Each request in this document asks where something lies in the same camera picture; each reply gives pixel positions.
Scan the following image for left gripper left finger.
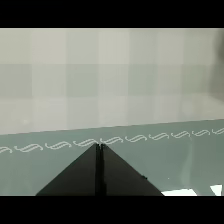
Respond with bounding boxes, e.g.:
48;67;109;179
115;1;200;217
35;143;100;197

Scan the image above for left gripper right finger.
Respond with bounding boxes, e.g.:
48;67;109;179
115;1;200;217
99;143;165;197

